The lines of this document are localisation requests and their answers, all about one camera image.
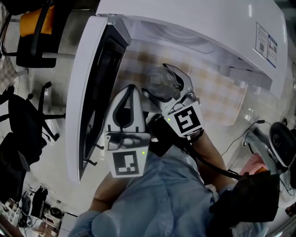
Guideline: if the checked table mat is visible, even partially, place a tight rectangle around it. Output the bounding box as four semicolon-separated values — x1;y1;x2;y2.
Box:
117;47;246;127

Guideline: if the office chair with orange cushion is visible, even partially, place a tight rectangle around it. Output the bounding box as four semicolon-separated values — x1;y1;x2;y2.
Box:
0;0;60;69

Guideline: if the person's blue shirt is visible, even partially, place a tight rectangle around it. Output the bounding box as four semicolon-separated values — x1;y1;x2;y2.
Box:
67;145;269;237

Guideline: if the black bag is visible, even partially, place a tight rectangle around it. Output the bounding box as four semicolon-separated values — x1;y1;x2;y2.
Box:
209;170;281;225

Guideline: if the person's right forearm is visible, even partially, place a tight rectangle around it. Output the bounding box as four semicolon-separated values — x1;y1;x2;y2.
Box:
191;132;234;186

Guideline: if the black round headset device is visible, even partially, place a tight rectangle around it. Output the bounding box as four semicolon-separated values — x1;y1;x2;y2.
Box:
269;121;296;168

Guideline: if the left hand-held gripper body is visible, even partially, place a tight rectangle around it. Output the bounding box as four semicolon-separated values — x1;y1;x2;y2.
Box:
104;126;151;178

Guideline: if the clear glass cup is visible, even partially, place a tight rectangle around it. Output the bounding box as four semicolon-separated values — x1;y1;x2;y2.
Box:
146;66;183;100

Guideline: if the white box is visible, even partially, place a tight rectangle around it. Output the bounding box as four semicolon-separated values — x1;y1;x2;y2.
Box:
58;212;79;232

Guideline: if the white microwave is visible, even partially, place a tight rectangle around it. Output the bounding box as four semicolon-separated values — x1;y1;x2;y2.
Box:
65;0;289;184

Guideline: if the grey stand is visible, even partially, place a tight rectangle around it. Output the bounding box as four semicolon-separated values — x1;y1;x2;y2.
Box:
242;126;279;175

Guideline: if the pink cloth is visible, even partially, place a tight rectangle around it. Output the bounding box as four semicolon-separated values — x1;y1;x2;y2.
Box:
239;153;267;176

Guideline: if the thick black cable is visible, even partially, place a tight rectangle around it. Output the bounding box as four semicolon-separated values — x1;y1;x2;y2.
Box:
184;142;242;181

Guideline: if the black fabric wrist wrap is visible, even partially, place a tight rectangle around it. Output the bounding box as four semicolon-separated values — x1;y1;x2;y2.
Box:
147;114;179;157

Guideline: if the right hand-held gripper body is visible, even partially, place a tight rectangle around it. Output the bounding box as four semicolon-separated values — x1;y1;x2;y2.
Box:
161;92;206;141

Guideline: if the person's left forearm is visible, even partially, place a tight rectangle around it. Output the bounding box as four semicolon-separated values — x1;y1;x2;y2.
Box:
89;171;133;212

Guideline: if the thin black cable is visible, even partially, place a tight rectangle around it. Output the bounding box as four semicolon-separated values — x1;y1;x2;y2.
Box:
221;119;271;156

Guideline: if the black office chair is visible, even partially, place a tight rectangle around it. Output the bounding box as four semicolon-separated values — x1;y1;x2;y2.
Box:
0;81;67;142

